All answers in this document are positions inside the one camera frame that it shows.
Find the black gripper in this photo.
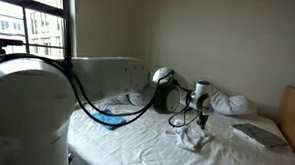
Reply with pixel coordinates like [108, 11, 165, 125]
[196, 111, 210, 131]

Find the white cloth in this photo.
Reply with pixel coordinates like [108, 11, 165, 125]
[161, 118, 214, 153]

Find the blue folded cloth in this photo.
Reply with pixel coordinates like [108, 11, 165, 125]
[90, 108, 128, 132]

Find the white pillow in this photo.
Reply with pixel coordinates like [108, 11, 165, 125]
[205, 82, 259, 119]

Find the white sheeted mattress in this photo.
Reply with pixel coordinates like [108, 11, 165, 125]
[66, 80, 295, 165]

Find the grey duvet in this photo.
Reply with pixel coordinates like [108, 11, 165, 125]
[102, 70, 196, 111]

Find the wooden headboard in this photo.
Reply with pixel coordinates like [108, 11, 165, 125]
[273, 84, 295, 165]

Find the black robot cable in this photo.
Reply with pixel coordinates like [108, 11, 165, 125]
[0, 51, 206, 131]

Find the dark window frame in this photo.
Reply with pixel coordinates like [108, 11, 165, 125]
[0, 0, 78, 59]

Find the black stereo camera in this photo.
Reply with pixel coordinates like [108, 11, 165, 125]
[0, 37, 25, 56]

